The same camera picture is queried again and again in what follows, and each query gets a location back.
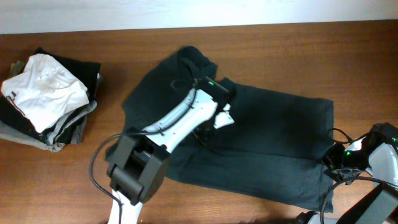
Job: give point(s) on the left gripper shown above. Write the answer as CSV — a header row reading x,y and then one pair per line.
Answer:
x,y
207,139

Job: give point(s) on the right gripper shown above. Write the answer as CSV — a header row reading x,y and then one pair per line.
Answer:
x,y
329,160

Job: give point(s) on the dark green t-shirt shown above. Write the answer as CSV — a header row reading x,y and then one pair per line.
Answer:
x,y
271,150

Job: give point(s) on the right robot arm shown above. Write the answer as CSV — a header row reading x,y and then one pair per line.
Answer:
x,y
370,157

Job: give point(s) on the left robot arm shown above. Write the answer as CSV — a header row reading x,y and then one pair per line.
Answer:
x,y
138,165

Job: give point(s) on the black folded garment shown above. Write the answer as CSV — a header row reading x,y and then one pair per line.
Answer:
x,y
66,128

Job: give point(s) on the white folded garment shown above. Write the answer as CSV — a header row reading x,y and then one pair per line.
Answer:
x,y
45,91

